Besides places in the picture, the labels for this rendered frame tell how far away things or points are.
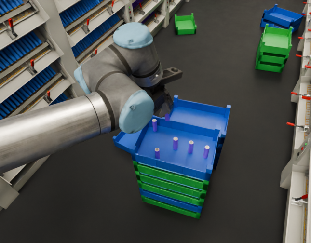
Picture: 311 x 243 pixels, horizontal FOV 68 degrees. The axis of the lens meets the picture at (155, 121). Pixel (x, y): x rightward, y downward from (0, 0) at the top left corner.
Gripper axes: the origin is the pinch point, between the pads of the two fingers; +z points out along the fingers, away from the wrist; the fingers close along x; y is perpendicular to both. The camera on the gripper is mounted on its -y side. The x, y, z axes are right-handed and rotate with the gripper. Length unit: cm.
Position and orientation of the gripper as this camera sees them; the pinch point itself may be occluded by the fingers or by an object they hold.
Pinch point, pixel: (167, 108)
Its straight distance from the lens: 86.4
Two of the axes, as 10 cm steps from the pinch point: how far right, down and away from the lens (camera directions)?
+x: 6.6, 5.4, -5.2
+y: -7.1, 6.8, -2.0
